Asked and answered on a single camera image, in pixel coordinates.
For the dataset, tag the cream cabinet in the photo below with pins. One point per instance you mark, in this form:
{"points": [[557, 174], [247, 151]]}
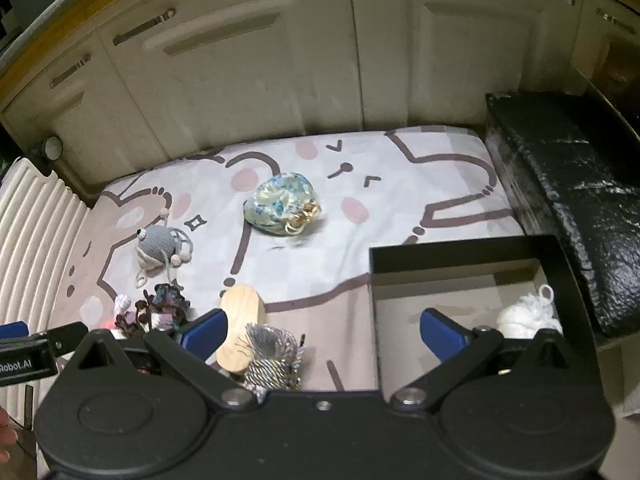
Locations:
{"points": [[300, 60]]}

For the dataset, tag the black cardboard box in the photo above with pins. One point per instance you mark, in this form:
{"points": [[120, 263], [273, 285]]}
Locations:
{"points": [[450, 255]]}

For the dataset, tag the printed blanket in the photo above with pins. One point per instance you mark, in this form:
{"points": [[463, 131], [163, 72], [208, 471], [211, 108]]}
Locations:
{"points": [[350, 260]]}

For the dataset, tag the person's left hand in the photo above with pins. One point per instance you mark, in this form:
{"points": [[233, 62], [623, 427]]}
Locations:
{"points": [[5, 430]]}

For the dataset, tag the silver tassel pouch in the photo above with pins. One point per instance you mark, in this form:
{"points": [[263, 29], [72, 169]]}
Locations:
{"points": [[272, 355]]}

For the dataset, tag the black padded bench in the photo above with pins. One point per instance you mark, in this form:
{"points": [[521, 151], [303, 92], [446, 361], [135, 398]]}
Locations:
{"points": [[565, 185]]}

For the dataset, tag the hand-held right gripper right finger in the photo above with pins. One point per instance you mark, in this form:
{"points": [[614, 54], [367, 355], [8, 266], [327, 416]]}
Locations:
{"points": [[440, 335]]}

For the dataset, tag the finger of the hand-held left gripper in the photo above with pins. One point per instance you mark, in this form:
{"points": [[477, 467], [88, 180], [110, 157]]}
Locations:
{"points": [[12, 330], [67, 337]]}

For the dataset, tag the oval wooden block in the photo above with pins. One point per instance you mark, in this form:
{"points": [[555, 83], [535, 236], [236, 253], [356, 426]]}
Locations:
{"points": [[242, 315]]}

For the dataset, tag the dark purple crochet toy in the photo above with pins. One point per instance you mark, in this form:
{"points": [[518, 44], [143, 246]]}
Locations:
{"points": [[167, 297]]}

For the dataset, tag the small pink white crochet piece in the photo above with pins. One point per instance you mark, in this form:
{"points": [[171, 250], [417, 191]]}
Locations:
{"points": [[122, 304]]}

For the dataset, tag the grey crochet mouse toy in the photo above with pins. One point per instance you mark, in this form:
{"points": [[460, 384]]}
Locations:
{"points": [[157, 245]]}

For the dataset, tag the white yarn ball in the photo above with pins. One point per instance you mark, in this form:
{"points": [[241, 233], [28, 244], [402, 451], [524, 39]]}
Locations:
{"points": [[525, 317]]}

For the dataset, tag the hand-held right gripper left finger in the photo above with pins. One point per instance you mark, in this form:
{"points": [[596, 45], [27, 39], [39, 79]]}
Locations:
{"points": [[207, 335]]}

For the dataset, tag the white ribbed panel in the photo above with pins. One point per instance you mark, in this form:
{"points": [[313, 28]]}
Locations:
{"points": [[35, 240]]}

